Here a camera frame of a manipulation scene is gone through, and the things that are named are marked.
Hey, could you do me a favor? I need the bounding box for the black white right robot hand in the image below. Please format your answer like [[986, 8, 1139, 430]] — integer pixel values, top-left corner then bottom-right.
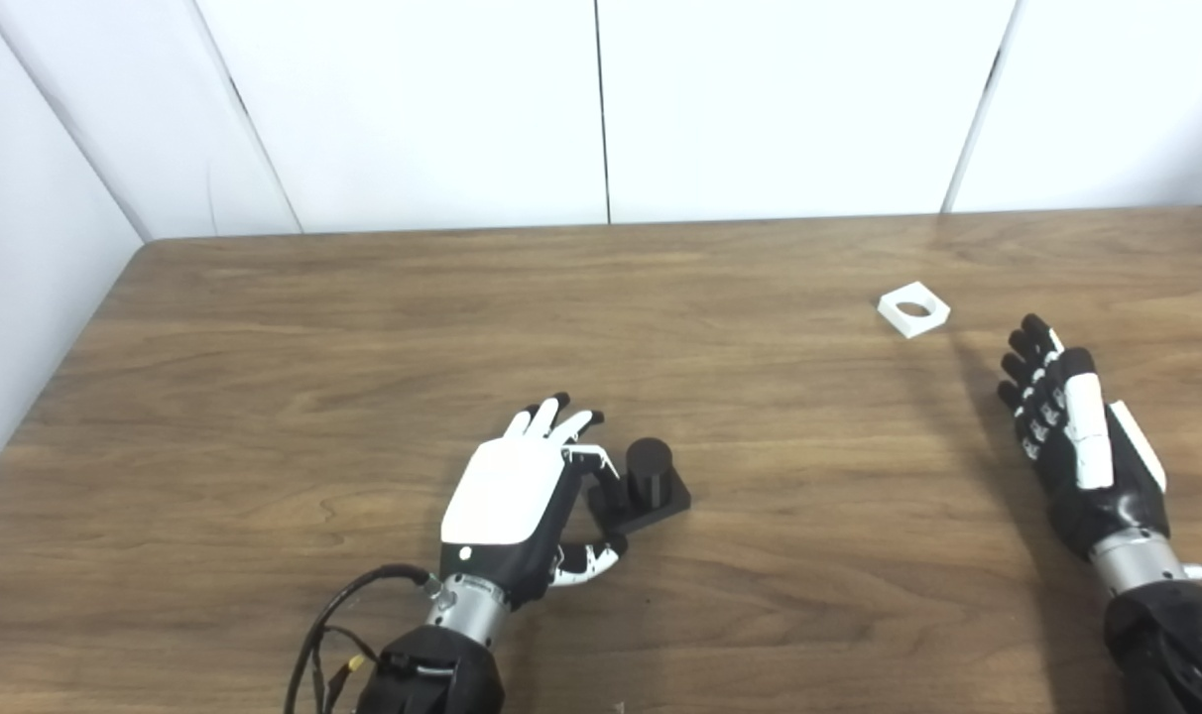
[[997, 313, 1171, 561]]

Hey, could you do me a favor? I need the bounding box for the white square piece with hole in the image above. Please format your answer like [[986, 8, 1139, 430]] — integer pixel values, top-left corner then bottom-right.
[[876, 281, 952, 340]]

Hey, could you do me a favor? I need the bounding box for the black peg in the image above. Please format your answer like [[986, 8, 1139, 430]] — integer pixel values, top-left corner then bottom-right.
[[587, 437, 692, 536]]

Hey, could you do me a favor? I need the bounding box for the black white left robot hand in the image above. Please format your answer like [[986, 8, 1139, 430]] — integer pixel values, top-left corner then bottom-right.
[[439, 393, 629, 609]]

